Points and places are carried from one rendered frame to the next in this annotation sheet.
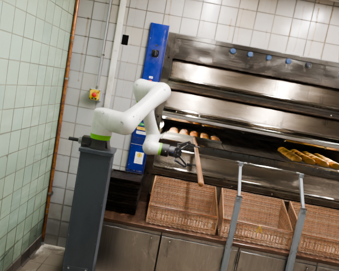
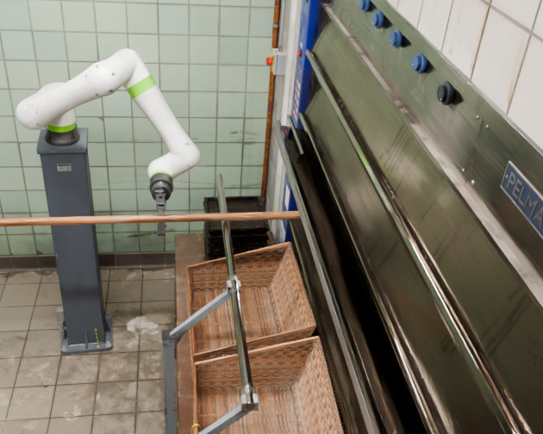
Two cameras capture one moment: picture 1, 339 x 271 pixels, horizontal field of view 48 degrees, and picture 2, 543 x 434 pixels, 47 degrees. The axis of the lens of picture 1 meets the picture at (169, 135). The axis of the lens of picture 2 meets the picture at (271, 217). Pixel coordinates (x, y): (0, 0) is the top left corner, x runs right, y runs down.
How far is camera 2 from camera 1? 3.58 m
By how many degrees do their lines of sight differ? 76
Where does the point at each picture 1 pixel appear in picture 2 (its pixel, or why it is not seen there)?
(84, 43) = not seen: outside the picture
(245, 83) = (364, 107)
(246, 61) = (377, 40)
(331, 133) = (439, 390)
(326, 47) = (490, 27)
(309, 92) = (436, 201)
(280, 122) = (381, 259)
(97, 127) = not seen: hidden behind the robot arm
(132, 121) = (20, 111)
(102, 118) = not seen: hidden behind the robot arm
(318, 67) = (469, 114)
